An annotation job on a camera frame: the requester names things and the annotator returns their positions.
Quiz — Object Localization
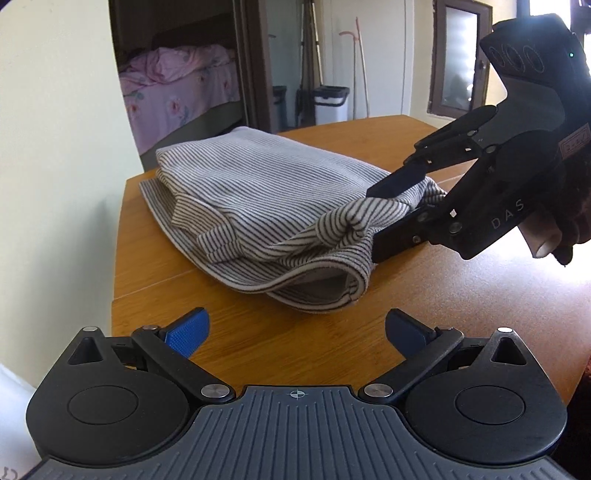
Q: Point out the bed with pink floral sheet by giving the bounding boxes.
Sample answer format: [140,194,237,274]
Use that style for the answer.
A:
[117,44,243,158]

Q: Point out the pink cane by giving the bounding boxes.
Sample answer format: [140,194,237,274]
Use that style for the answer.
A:
[339,18,362,118]

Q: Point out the person's right hand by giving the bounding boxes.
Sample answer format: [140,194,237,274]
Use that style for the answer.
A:
[522,134,591,266]

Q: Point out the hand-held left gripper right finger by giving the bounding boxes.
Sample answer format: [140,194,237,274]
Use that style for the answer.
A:
[358,308,552,409]

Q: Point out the wooden stick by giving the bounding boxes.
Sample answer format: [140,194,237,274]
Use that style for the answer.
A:
[357,39,371,118]

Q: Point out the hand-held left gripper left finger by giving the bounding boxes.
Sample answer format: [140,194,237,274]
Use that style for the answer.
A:
[41,307,237,406]

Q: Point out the brown door frame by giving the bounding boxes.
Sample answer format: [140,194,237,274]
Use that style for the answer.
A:
[108,0,274,134]

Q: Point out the brown framed window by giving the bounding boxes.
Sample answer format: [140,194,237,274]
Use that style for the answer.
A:
[427,0,495,118]

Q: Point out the white bin with black lid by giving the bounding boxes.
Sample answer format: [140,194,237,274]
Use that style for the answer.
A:
[313,86,349,125]

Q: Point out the crumpled pink quilt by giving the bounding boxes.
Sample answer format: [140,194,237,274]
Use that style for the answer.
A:
[119,45,236,86]

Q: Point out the grey striped shirt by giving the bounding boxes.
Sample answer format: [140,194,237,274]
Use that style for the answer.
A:
[139,126,448,315]

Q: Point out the dark mop poles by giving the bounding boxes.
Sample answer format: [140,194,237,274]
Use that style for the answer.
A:
[298,0,325,90]

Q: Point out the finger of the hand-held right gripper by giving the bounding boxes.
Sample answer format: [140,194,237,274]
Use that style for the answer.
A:
[372,204,452,264]
[367,105,499,199]

